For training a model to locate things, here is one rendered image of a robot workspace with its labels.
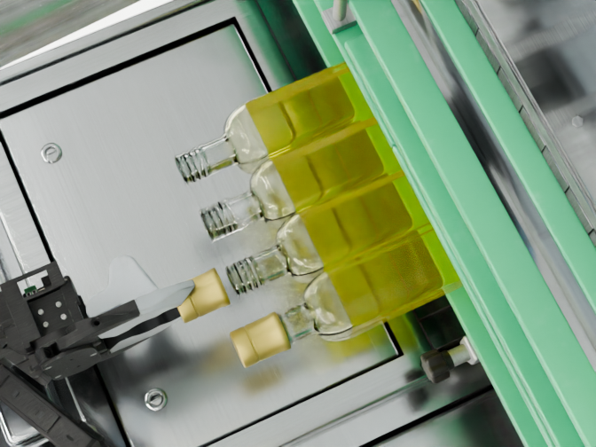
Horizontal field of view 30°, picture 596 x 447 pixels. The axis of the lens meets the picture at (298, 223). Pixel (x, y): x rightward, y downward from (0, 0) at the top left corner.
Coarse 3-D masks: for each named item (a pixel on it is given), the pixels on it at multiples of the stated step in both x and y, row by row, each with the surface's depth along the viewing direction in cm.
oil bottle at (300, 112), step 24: (336, 72) 101; (264, 96) 101; (288, 96) 101; (312, 96) 101; (336, 96) 101; (360, 96) 101; (240, 120) 100; (264, 120) 100; (288, 120) 100; (312, 120) 100; (336, 120) 100; (240, 144) 100; (264, 144) 99; (288, 144) 99; (240, 168) 102
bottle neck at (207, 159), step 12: (204, 144) 101; (216, 144) 101; (180, 156) 101; (192, 156) 100; (204, 156) 100; (216, 156) 100; (228, 156) 101; (180, 168) 100; (192, 168) 100; (204, 168) 100; (216, 168) 101; (192, 180) 101
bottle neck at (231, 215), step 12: (216, 204) 99; (228, 204) 99; (240, 204) 99; (252, 204) 99; (204, 216) 98; (216, 216) 99; (228, 216) 99; (240, 216) 99; (252, 216) 99; (216, 228) 98; (228, 228) 99; (240, 228) 99
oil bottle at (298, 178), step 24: (360, 120) 100; (312, 144) 99; (336, 144) 99; (360, 144) 99; (384, 144) 99; (264, 168) 99; (288, 168) 99; (312, 168) 99; (336, 168) 99; (360, 168) 99; (384, 168) 99; (264, 192) 98; (288, 192) 98; (312, 192) 98; (336, 192) 98; (264, 216) 99; (288, 216) 98
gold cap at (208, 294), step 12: (204, 276) 97; (216, 276) 96; (204, 288) 96; (216, 288) 96; (192, 300) 96; (204, 300) 96; (216, 300) 96; (228, 300) 97; (180, 312) 96; (192, 312) 96; (204, 312) 97
